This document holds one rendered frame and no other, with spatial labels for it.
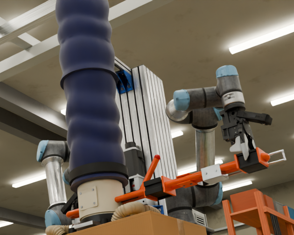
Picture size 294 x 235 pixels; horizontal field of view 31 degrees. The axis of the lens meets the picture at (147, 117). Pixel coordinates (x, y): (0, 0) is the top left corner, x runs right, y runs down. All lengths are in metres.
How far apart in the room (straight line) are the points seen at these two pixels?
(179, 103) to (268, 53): 6.90
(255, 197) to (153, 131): 5.24
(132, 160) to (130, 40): 5.05
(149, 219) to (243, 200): 6.53
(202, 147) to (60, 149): 0.84
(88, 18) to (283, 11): 5.78
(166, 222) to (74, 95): 0.67
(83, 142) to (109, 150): 0.10
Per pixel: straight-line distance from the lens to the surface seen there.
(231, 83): 1.85
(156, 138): 2.82
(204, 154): 2.40
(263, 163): 1.74
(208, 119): 2.32
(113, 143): 2.03
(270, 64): 9.10
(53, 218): 2.63
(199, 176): 1.81
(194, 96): 1.92
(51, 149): 2.85
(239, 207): 8.15
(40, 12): 4.40
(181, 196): 2.47
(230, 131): 1.80
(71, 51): 2.18
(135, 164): 2.72
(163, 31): 7.61
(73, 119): 2.08
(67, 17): 2.29
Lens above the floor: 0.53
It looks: 24 degrees up
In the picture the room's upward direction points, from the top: 9 degrees counter-clockwise
